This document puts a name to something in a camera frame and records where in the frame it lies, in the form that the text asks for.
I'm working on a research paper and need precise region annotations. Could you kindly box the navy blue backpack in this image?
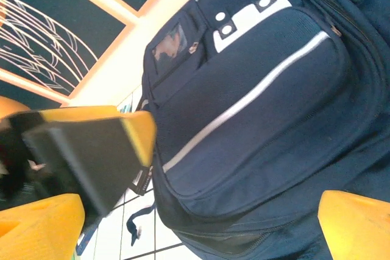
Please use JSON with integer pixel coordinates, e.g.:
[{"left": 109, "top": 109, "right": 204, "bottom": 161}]
[{"left": 126, "top": 0, "right": 390, "bottom": 260}]

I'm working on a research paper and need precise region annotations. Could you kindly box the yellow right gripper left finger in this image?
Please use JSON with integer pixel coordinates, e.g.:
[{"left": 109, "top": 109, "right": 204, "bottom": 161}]
[{"left": 0, "top": 192, "right": 86, "bottom": 260}]

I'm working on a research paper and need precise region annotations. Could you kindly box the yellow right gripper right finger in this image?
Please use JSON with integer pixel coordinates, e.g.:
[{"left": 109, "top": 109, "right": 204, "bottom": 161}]
[{"left": 317, "top": 189, "right": 390, "bottom": 260}]

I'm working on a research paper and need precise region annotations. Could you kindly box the blue book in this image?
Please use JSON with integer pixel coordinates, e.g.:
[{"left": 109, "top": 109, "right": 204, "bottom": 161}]
[{"left": 75, "top": 225, "right": 103, "bottom": 257}]

